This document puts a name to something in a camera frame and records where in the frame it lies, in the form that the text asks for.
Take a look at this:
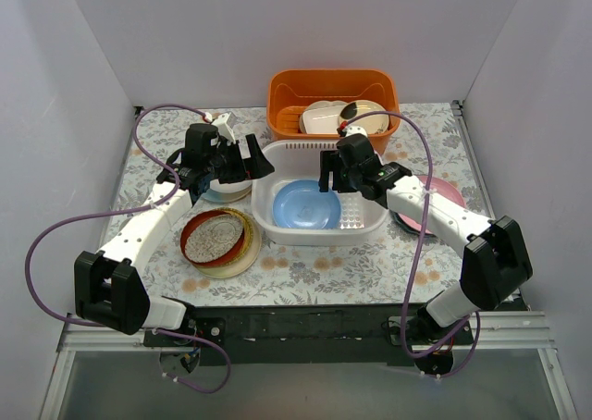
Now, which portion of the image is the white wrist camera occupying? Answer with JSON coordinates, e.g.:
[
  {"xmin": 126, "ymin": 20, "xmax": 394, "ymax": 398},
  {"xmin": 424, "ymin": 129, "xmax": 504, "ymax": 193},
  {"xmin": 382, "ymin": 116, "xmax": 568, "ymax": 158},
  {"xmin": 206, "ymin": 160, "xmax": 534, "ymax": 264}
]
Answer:
[
  {"xmin": 212, "ymin": 112, "xmax": 236, "ymax": 143},
  {"xmin": 338, "ymin": 121, "xmax": 362, "ymax": 138}
]

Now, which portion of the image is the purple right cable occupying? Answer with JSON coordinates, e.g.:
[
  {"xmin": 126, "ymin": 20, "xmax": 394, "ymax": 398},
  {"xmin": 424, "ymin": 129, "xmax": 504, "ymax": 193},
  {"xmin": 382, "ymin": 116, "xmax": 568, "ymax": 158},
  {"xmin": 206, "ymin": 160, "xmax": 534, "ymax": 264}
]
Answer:
[{"xmin": 339, "ymin": 111, "xmax": 482, "ymax": 377}]

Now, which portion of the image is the white deep plate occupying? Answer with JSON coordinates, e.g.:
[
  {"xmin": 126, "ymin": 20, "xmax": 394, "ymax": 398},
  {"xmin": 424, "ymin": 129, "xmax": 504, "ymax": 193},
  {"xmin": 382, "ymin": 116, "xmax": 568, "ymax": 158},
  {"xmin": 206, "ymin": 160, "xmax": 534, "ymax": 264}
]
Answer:
[{"xmin": 206, "ymin": 180, "xmax": 252, "ymax": 197}]

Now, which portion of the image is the white rectangular dish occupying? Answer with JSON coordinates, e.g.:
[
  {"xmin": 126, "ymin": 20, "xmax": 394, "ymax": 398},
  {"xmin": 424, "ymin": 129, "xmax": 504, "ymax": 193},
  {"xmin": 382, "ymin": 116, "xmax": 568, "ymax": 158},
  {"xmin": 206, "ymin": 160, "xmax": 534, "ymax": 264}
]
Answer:
[{"xmin": 300, "ymin": 105, "xmax": 344, "ymax": 135}]

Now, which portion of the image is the teal scalloped plate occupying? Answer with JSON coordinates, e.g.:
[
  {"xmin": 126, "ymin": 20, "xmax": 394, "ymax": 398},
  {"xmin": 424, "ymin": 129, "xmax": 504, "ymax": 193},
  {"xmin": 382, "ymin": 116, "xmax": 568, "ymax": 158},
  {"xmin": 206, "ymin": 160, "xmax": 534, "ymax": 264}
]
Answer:
[{"xmin": 391, "ymin": 212, "xmax": 436, "ymax": 239}]

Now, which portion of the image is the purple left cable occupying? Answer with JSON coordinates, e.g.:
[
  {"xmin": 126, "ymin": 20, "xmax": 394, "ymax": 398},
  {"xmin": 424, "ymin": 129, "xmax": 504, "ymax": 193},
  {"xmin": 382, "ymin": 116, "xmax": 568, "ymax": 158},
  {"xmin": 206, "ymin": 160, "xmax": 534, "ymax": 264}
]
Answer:
[{"xmin": 24, "ymin": 103, "xmax": 232, "ymax": 395}]

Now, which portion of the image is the purple cable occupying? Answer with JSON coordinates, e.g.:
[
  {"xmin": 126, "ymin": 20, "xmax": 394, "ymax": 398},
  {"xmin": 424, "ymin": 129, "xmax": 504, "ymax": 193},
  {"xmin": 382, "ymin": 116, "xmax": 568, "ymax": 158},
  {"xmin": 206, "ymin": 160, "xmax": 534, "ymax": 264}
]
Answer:
[
  {"xmin": 24, "ymin": 103, "xmax": 232, "ymax": 395},
  {"xmin": 339, "ymin": 111, "xmax": 482, "ymax": 377}
]

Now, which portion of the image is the pink bear plate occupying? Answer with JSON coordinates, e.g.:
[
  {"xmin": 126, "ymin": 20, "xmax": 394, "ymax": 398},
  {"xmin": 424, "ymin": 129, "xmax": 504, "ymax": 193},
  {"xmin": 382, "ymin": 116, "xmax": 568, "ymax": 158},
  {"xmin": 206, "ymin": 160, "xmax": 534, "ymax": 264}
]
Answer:
[{"xmin": 399, "ymin": 178, "xmax": 465, "ymax": 231}]

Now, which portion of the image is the red round plate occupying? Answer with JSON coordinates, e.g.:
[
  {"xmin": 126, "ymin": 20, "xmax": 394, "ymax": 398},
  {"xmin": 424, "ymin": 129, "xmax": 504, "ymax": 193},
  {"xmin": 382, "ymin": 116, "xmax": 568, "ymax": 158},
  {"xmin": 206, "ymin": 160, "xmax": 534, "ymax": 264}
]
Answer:
[{"xmin": 179, "ymin": 209, "xmax": 245, "ymax": 267}]

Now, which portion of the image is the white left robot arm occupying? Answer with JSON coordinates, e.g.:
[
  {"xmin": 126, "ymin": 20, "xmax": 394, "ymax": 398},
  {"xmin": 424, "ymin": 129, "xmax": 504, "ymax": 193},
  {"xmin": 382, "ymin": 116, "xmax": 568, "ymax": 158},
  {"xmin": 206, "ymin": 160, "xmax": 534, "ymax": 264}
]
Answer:
[{"xmin": 74, "ymin": 123, "xmax": 275, "ymax": 346}]

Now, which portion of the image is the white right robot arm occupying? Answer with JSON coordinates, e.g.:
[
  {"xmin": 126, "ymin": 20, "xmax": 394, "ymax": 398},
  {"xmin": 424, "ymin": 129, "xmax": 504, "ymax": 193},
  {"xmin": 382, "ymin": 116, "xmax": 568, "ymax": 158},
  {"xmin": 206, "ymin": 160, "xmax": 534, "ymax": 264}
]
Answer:
[{"xmin": 318, "ymin": 134, "xmax": 533, "ymax": 344}]

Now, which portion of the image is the gold rimmed plate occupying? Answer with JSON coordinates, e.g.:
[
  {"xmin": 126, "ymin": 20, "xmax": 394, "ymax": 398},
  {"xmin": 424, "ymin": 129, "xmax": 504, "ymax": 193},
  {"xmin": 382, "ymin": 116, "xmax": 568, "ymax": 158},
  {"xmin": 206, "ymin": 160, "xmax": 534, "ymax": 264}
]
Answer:
[{"xmin": 198, "ymin": 207, "xmax": 254, "ymax": 268}]

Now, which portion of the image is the cream plate black spot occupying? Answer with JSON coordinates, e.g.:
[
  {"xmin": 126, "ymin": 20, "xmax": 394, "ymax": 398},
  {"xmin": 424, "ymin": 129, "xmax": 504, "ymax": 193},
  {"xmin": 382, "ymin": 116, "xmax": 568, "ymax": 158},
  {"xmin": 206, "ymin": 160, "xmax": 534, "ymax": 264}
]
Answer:
[{"xmin": 339, "ymin": 99, "xmax": 389, "ymax": 135}]

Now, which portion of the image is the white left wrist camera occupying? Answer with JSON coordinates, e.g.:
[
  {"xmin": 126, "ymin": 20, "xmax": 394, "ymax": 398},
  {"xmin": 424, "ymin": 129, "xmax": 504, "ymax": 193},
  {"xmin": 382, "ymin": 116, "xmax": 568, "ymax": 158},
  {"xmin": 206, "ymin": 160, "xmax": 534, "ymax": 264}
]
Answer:
[{"xmin": 212, "ymin": 112, "xmax": 236, "ymax": 143}]

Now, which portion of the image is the blue bear plate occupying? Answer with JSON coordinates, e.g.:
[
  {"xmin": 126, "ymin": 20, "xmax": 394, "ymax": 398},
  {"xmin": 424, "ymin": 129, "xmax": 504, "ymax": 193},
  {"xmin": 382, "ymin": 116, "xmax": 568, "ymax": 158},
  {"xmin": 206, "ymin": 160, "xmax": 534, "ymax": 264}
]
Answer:
[{"xmin": 272, "ymin": 179, "xmax": 341, "ymax": 229}]

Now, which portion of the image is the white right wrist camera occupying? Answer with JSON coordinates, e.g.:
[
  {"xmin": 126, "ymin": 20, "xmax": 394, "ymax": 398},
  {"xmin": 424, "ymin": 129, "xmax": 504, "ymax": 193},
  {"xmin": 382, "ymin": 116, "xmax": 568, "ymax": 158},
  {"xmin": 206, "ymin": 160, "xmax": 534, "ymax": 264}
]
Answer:
[{"xmin": 338, "ymin": 121, "xmax": 362, "ymax": 138}]

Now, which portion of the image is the aluminium frame rail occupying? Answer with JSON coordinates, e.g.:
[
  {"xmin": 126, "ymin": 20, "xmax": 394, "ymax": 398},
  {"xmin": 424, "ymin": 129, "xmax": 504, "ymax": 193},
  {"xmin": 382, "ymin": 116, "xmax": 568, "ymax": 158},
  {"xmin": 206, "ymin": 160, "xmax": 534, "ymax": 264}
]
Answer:
[{"xmin": 37, "ymin": 312, "xmax": 163, "ymax": 420}]

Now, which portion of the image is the white plastic bin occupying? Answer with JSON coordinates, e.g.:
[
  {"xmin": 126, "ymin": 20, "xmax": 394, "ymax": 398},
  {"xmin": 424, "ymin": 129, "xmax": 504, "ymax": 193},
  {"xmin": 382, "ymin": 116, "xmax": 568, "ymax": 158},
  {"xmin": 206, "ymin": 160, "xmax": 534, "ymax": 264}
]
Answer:
[{"xmin": 251, "ymin": 140, "xmax": 389, "ymax": 246}]

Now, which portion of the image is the cream large plate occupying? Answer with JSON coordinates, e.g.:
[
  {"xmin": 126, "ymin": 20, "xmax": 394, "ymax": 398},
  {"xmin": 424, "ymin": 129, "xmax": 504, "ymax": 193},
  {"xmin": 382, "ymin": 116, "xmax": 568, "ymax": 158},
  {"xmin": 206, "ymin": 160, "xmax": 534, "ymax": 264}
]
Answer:
[{"xmin": 194, "ymin": 218, "xmax": 262, "ymax": 279}]

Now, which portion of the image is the white round plate in bin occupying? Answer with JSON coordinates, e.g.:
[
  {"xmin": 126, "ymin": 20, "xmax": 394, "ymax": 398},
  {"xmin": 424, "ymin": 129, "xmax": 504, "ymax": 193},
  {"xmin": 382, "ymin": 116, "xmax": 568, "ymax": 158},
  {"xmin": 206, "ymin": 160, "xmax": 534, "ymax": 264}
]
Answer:
[{"xmin": 299, "ymin": 101, "xmax": 346, "ymax": 128}]

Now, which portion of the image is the orange plastic bin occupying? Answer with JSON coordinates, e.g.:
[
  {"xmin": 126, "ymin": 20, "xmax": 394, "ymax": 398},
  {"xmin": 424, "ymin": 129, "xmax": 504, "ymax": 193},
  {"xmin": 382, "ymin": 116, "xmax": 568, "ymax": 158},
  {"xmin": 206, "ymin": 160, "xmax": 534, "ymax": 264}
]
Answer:
[{"xmin": 266, "ymin": 68, "xmax": 400, "ymax": 142}]

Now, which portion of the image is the floral table mat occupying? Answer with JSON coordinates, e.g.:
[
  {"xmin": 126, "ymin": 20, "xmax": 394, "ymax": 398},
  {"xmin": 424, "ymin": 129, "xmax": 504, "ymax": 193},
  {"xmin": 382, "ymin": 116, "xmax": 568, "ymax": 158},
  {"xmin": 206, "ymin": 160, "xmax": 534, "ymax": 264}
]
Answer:
[{"xmin": 142, "ymin": 103, "xmax": 489, "ymax": 306}]

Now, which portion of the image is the speckled round plate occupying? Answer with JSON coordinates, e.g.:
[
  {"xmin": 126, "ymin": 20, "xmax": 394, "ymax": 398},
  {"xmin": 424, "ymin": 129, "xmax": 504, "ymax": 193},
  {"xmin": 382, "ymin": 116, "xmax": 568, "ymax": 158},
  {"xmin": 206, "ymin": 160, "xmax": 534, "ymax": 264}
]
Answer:
[{"xmin": 185, "ymin": 213, "xmax": 243, "ymax": 263}]

